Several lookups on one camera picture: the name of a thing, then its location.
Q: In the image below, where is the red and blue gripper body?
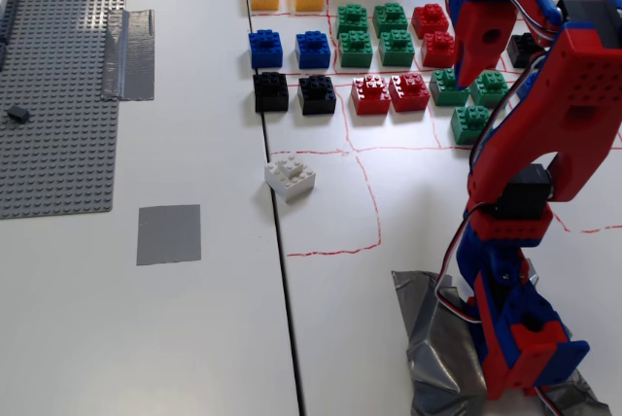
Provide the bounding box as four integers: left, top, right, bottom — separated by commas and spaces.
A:
450, 0, 518, 63

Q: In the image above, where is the green toy brick block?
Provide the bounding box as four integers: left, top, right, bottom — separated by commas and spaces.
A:
378, 28, 416, 68
335, 3, 371, 39
337, 29, 375, 69
429, 67, 470, 108
372, 2, 410, 39
468, 70, 510, 109
450, 104, 492, 147

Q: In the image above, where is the red toy brick block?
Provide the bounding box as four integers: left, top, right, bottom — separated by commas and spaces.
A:
388, 71, 432, 114
411, 3, 450, 40
420, 30, 459, 69
350, 74, 392, 117

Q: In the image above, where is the black toy brick block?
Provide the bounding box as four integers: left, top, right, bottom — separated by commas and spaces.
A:
253, 71, 290, 114
296, 75, 338, 118
505, 32, 543, 70

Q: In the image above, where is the blue toy brick block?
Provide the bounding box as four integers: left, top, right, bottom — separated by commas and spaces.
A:
248, 28, 285, 70
294, 29, 332, 71

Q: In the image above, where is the white toy brick block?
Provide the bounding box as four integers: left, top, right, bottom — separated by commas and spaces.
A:
263, 155, 318, 204

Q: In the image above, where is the grey tape square marker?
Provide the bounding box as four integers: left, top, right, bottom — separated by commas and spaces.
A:
136, 203, 202, 267

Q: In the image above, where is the grey studded baseplate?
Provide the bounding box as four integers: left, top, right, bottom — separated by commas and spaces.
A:
0, 0, 131, 221

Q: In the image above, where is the small dark grey brick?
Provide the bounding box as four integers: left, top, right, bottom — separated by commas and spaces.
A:
6, 105, 32, 125

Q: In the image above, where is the long black servo cable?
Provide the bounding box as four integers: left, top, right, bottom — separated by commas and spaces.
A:
468, 93, 510, 180

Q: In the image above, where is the white red servo wire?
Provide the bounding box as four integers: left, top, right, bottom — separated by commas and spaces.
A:
433, 210, 483, 329

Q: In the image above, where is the crumpled silver duct tape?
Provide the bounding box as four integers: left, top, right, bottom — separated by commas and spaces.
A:
391, 267, 613, 416

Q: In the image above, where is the grey duct tape strip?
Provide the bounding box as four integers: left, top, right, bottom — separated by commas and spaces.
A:
100, 9, 156, 103

